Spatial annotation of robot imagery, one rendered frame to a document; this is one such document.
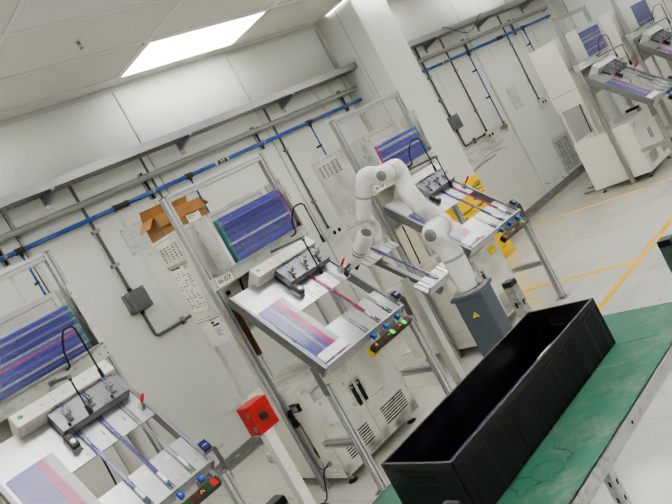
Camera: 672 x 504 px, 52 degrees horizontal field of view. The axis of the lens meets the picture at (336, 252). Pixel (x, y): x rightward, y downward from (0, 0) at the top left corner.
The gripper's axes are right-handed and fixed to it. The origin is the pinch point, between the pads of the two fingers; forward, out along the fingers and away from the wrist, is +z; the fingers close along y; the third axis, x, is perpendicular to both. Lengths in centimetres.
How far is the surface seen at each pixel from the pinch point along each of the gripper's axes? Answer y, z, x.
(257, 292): 44, 16, -29
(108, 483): 122, 182, -53
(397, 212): -86, 17, -23
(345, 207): -85, 42, -62
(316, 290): 17.7, 12.3, -7.7
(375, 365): 5, 46, 40
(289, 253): 12.5, 8.8, -35.8
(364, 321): 17.0, 6.6, 26.8
